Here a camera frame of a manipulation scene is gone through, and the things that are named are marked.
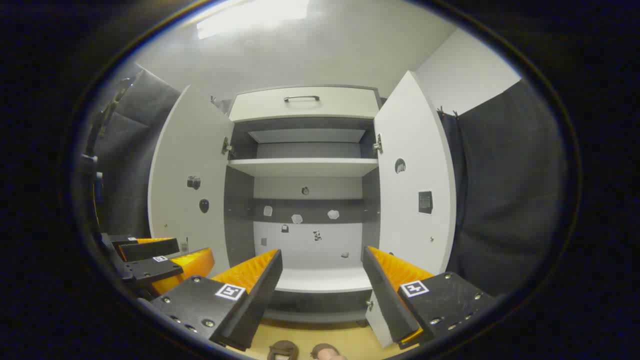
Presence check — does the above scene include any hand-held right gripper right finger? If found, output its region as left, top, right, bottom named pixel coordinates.
left=362, top=245, right=496, bottom=350

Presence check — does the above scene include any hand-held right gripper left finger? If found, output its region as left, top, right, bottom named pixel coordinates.
left=150, top=248, right=284, bottom=352

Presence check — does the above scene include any brown fuzzy shoe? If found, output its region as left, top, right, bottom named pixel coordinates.
left=266, top=340, right=300, bottom=360
left=310, top=343, right=348, bottom=360

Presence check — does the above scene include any white shoe cabinet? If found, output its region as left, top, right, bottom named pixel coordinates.
left=210, top=84, right=388, bottom=326

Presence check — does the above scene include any white door with camera sticker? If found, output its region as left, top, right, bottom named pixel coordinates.
left=147, top=84, right=236, bottom=278

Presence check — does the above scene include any white door with headphone sticker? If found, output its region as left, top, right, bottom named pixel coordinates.
left=364, top=70, right=457, bottom=349

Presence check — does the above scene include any white cabinet shelf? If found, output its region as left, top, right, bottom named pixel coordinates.
left=227, top=158, right=379, bottom=178

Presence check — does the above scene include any white cabinet drawer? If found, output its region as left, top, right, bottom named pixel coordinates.
left=229, top=86, right=381, bottom=122

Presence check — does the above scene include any black backdrop cloth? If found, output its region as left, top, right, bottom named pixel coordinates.
left=92, top=67, right=182, bottom=241
left=437, top=79, right=568, bottom=298

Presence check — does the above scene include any dark tripod stand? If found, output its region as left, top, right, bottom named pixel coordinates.
left=82, top=75, right=133, bottom=206

